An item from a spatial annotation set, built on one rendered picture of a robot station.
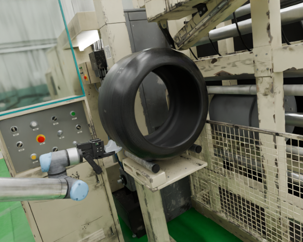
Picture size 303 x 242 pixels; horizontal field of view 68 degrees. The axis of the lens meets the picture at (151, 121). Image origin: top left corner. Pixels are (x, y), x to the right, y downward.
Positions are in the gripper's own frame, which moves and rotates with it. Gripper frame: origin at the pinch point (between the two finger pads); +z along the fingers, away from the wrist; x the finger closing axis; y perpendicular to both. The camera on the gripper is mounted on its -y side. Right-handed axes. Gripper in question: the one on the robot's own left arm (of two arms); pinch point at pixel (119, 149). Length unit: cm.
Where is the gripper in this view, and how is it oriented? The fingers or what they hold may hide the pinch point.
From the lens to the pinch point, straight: 113.5
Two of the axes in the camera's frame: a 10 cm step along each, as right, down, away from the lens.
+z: 8.6, -1.6, 4.8
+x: -5.0, -1.2, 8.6
